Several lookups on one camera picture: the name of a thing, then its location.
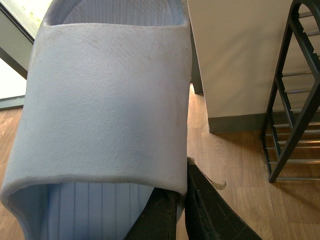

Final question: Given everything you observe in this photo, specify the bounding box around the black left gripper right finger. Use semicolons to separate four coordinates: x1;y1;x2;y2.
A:
184;157;261;240

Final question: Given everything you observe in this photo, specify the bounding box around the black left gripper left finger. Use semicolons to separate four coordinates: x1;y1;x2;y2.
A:
125;188;178;240

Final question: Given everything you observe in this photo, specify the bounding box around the light blue slide sandal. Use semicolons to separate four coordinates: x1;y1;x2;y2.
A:
0;0;192;240

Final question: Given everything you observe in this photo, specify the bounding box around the black metal shoe rack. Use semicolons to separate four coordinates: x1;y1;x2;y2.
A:
260;0;320;183

